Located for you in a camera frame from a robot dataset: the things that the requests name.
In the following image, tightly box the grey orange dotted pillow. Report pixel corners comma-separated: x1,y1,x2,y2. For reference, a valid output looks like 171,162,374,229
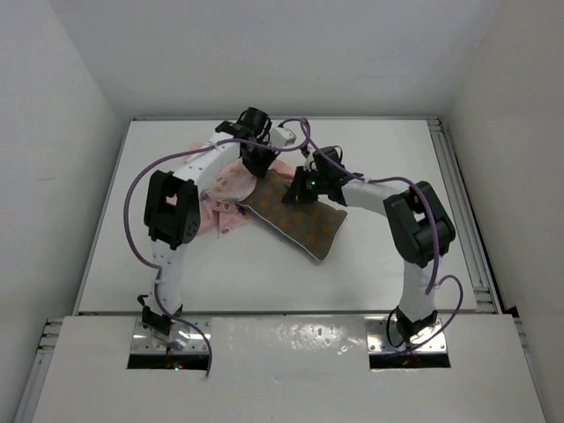
239,171,347,263

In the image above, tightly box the pink cartoon print pillowcase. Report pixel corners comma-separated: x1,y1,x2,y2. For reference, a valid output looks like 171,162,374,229
184,140,293,239

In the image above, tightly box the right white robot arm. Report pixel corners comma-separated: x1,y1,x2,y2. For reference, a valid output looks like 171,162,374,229
283,146,456,346

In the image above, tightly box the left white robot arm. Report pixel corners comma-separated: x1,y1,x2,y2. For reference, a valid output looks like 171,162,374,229
137,108,281,351

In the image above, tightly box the white front cover board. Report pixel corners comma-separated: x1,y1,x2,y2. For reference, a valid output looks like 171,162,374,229
33,315,545,422

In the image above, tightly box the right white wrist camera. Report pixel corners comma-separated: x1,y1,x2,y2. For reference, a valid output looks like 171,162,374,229
303,152,317,172

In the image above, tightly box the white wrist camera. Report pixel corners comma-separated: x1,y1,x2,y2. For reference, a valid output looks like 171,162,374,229
269,127,297,148
303,152,317,172

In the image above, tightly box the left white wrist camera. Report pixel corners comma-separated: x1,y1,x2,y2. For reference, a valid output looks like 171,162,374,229
269,127,297,148

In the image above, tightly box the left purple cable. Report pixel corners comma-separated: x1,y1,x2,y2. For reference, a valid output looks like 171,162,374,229
122,117,309,379

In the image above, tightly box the purple cable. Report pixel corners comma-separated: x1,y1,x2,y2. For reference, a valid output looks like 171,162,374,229
122,117,309,379
301,139,464,353

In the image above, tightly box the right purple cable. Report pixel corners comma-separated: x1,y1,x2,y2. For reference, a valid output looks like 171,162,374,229
301,139,464,353

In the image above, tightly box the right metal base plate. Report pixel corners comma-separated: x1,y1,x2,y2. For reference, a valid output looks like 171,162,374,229
366,315,449,354

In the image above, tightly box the metal base plate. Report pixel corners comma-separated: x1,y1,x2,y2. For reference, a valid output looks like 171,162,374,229
366,315,449,354
130,318,212,355

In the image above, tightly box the right aluminium frame rail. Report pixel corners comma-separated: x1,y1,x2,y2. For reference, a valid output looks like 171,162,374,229
427,117,503,314

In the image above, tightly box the aluminium frame rail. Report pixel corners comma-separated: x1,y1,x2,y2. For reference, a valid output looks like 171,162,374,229
13,318,63,423
427,117,503,314

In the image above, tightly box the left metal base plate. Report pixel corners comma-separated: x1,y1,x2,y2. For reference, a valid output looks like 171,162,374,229
130,318,212,355

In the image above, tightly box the left aluminium frame rail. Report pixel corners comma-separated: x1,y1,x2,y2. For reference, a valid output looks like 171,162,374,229
13,318,63,423

